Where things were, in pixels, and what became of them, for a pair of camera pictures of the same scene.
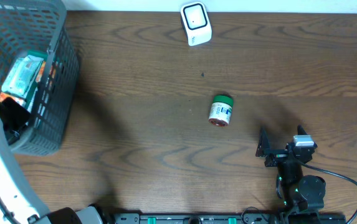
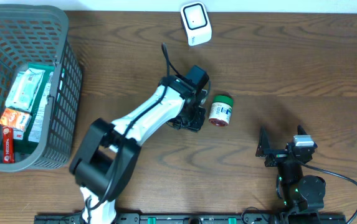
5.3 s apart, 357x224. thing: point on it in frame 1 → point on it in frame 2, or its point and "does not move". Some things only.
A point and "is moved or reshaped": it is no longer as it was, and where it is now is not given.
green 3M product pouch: x=31 y=98 → x=34 y=133
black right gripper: x=276 y=155 does not move
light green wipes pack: x=23 y=75 is moved or reshaped
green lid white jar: x=220 y=110 does not move
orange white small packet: x=3 y=95 is moved or reshaped
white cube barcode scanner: x=196 y=22 does not move
